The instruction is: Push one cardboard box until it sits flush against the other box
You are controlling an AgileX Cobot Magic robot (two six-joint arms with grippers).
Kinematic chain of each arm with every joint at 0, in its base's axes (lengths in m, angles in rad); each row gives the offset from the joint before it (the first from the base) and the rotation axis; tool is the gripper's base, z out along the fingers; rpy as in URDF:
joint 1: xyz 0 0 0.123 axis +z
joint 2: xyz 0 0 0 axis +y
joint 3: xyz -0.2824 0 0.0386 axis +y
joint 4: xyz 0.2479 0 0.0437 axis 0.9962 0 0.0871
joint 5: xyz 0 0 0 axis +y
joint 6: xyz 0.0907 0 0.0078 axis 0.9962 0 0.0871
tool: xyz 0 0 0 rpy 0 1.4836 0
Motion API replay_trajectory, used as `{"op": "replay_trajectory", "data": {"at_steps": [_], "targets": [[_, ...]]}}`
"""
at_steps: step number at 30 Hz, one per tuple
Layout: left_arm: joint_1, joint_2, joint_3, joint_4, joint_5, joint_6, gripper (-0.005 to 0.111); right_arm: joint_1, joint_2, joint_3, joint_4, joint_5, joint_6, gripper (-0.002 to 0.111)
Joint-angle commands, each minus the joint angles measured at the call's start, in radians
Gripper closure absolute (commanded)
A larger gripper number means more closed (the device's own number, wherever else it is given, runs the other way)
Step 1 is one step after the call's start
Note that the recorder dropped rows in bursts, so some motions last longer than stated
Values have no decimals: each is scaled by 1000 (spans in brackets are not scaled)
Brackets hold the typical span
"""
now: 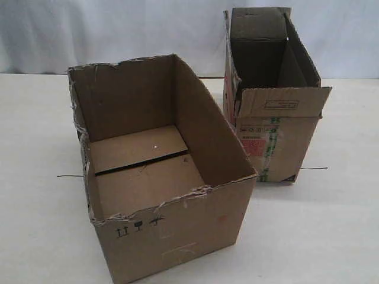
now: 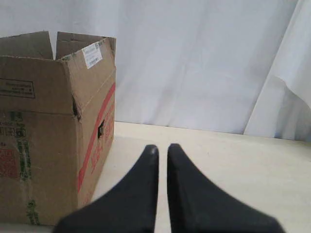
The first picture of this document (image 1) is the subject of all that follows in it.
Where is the torn cardboard box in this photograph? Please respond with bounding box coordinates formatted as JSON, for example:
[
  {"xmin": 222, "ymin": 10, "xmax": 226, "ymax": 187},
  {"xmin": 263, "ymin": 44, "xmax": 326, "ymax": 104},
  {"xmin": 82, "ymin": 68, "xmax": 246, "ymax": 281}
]
[{"xmin": 68, "ymin": 54, "xmax": 257, "ymax": 283}]

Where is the tall cardboard box with tape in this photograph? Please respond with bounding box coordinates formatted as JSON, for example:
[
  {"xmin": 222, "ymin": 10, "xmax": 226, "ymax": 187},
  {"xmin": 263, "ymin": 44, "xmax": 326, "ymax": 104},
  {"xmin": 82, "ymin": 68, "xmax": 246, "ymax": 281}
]
[{"xmin": 223, "ymin": 7, "xmax": 331, "ymax": 183}]

